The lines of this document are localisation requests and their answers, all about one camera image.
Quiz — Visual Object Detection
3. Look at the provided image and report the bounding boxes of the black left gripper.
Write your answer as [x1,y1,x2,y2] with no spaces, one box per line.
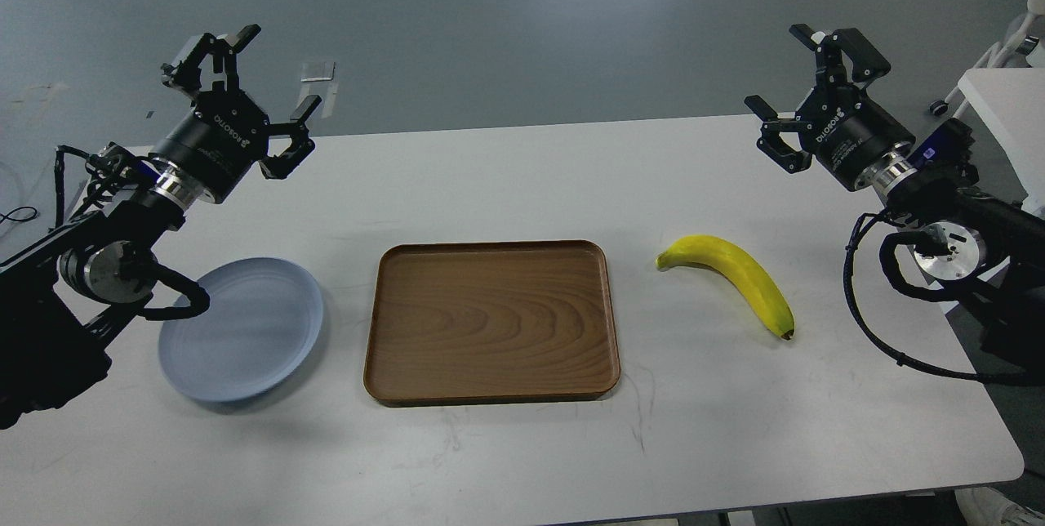
[149,24,323,203]

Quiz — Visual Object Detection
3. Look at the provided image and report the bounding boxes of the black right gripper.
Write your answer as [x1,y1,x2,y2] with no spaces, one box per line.
[744,24,915,190]

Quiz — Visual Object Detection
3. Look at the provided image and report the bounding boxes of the light blue plate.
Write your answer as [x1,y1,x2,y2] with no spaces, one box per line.
[158,257,325,404]

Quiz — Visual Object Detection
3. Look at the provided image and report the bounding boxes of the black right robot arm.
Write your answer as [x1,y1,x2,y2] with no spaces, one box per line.
[745,24,1043,387]

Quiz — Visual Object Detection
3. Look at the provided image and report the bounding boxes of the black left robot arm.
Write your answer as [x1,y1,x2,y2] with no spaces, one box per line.
[1,25,322,429]

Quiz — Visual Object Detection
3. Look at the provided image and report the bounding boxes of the yellow banana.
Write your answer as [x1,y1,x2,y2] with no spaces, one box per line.
[656,234,796,341]

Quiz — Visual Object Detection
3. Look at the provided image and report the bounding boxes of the white side table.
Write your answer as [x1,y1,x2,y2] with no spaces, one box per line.
[958,68,1044,218]

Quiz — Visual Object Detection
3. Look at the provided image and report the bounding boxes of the brown wooden tray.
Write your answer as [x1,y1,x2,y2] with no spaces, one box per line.
[362,239,622,407]

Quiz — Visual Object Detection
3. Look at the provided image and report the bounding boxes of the white shoe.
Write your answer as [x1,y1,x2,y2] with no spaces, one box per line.
[954,488,1044,525]

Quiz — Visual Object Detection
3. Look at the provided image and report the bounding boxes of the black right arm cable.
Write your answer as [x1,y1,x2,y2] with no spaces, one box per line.
[843,212,1045,386]

